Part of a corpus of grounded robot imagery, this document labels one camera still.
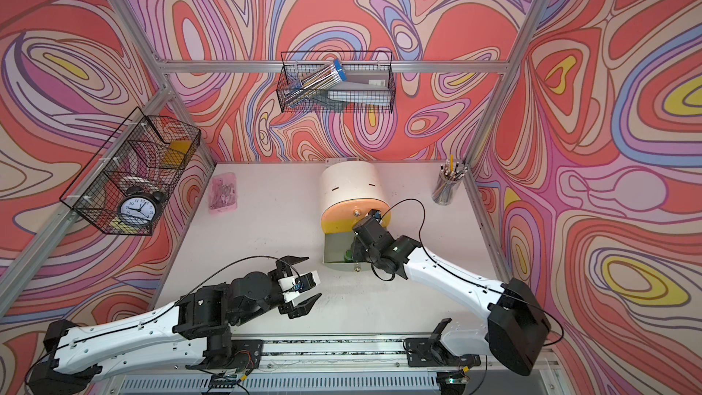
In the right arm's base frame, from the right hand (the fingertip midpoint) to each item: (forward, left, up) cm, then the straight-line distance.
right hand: (357, 254), depth 82 cm
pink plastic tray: (+32, +53, -7) cm, 62 cm away
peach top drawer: (+9, +1, +11) cm, 14 cm away
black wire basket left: (+11, +61, +22) cm, 66 cm away
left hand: (-10, +11, +10) cm, 18 cm away
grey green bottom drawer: (+5, +7, -3) cm, 9 cm away
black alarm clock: (+4, +55, +22) cm, 59 cm away
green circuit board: (-29, +38, -12) cm, 49 cm away
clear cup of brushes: (+26, -34, +1) cm, 43 cm away
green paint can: (+2, +3, -6) cm, 7 cm away
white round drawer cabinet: (+14, +2, +14) cm, 20 cm away
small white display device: (+50, +8, -8) cm, 52 cm away
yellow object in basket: (+22, +52, +23) cm, 61 cm away
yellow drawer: (+8, +5, +4) cm, 10 cm away
